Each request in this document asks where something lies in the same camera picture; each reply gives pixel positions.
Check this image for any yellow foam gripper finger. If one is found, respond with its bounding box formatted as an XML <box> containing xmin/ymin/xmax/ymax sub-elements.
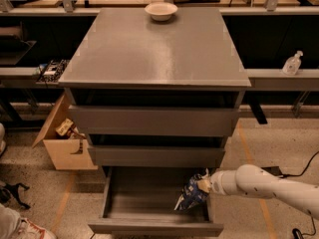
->
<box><xmin>197</xmin><ymin>179</ymin><xmax>211</xmax><ymax>193</ymax></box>

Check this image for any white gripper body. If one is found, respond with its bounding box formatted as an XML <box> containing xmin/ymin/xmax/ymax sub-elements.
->
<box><xmin>210</xmin><ymin>170</ymin><xmax>237</xmax><ymax>195</ymax></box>

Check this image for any blue chip bag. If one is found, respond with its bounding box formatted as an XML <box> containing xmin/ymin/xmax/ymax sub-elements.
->
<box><xmin>174</xmin><ymin>174</ymin><xmax>209</xmax><ymax>211</ymax></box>

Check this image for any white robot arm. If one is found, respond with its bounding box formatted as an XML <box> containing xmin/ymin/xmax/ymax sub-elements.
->
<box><xmin>203</xmin><ymin>164</ymin><xmax>319</xmax><ymax>220</ymax></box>

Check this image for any grey open bottom drawer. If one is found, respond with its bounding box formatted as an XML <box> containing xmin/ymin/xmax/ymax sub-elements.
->
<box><xmin>88</xmin><ymin>166</ymin><xmax>223</xmax><ymax>237</ymax></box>

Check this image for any grey middle drawer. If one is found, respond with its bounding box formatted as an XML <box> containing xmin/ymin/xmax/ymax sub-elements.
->
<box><xmin>88</xmin><ymin>146</ymin><xmax>225</xmax><ymax>167</ymax></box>

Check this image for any grey drawer cabinet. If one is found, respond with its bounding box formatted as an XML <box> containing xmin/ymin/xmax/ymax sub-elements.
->
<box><xmin>58</xmin><ymin>6</ymin><xmax>252</xmax><ymax>171</ymax></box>

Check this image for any grey top drawer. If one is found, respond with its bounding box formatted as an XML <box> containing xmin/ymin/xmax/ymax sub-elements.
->
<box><xmin>69</xmin><ymin>106</ymin><xmax>239</xmax><ymax>136</ymax></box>

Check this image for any black foot pedal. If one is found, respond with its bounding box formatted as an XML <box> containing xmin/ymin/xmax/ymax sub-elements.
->
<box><xmin>262</xmin><ymin>166</ymin><xmax>283</xmax><ymax>177</ymax></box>

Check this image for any hand sanitizer bottle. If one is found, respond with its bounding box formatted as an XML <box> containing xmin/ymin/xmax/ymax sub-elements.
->
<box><xmin>282</xmin><ymin>51</ymin><xmax>303</xmax><ymax>76</ymax></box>

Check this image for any cardboard box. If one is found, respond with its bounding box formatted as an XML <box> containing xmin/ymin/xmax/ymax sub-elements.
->
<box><xmin>32</xmin><ymin>94</ymin><xmax>98</xmax><ymax>170</ymax></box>

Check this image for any small box in carton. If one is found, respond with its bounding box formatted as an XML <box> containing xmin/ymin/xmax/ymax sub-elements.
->
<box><xmin>56</xmin><ymin>119</ymin><xmax>74</xmax><ymax>136</ymax></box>

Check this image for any white bowl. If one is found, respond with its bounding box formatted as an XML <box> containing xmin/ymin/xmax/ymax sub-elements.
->
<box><xmin>145</xmin><ymin>2</ymin><xmax>177</xmax><ymax>22</ymax></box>

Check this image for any white red sneaker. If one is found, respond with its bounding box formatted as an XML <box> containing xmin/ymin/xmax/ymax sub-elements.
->
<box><xmin>10</xmin><ymin>218</ymin><xmax>58</xmax><ymax>239</ymax></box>

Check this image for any black patterned notebook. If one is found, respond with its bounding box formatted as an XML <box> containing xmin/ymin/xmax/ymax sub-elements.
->
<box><xmin>38</xmin><ymin>60</ymin><xmax>69</xmax><ymax>83</ymax></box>

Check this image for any black tool on floor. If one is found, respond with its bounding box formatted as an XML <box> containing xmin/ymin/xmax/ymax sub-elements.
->
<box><xmin>0</xmin><ymin>181</ymin><xmax>31</xmax><ymax>209</ymax></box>

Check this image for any black pedal cable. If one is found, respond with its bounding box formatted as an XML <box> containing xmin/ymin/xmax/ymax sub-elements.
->
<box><xmin>282</xmin><ymin>149</ymin><xmax>319</xmax><ymax>238</ymax></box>

